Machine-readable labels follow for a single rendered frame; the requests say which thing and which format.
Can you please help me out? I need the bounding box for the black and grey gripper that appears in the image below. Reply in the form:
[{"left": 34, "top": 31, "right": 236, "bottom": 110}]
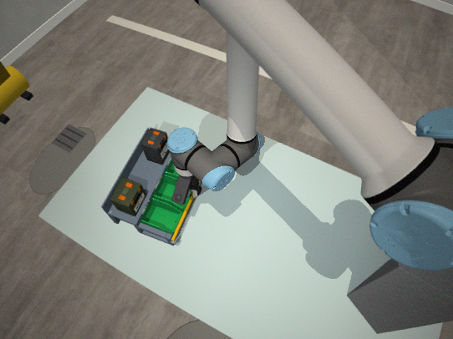
[{"left": 188, "top": 176, "right": 202, "bottom": 198}]

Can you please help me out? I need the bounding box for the yellow long thin bar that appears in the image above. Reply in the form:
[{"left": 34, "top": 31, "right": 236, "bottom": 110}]
[{"left": 171, "top": 195, "right": 194, "bottom": 240}]

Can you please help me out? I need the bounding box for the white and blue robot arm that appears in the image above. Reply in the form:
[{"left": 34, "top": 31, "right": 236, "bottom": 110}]
[{"left": 167, "top": 0, "right": 453, "bottom": 271}]

